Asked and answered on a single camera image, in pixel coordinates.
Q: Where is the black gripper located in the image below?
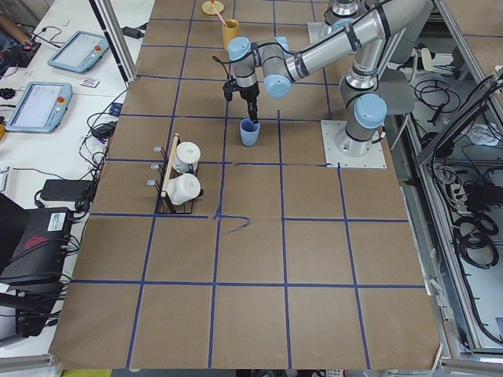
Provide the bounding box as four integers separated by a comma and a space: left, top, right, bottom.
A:
238, 82, 259, 124

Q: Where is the blue plastic cup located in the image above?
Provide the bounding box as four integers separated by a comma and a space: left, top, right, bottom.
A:
240, 119, 260, 147

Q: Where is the pink chopstick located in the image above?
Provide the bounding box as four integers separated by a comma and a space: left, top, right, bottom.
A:
210, 0, 228, 28

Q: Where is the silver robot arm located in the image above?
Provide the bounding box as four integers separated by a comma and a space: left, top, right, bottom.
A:
222, 1, 433, 152
324, 0, 362, 27

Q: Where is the bamboo chopstick holder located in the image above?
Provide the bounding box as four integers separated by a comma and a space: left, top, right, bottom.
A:
222, 19, 240, 50

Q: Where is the white mug far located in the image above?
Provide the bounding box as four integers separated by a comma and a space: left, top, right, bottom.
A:
173, 141, 201, 174

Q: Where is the white mug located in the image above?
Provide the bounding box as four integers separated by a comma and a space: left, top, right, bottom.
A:
167, 173, 204, 205
173, 141, 201, 174

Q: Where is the white mug near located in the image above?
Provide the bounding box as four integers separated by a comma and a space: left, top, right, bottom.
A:
167, 173, 204, 205

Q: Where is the small black power brick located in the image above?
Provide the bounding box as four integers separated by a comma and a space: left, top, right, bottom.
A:
122, 26, 145, 39

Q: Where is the teach pendant far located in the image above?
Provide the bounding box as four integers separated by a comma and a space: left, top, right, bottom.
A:
47, 31, 109, 73

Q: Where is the teach pendant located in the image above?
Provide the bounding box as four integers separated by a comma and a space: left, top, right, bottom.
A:
6, 82, 73, 134
47, 31, 109, 73

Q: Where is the black power adapter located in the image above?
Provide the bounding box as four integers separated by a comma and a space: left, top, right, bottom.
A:
40, 179, 91, 201

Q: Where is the teach pendant near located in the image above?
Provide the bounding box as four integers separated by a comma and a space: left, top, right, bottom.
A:
6, 82, 73, 134

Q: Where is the black computer box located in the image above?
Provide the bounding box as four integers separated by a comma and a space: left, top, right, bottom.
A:
1, 195, 72, 286

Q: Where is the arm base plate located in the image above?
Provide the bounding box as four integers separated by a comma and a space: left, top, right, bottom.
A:
307, 22, 333, 44
321, 120, 387, 169

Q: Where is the black wire mug rack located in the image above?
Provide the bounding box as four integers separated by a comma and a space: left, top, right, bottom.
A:
147, 133, 204, 214

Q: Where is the aluminium frame post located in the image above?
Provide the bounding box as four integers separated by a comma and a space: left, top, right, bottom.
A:
89, 0, 138, 83

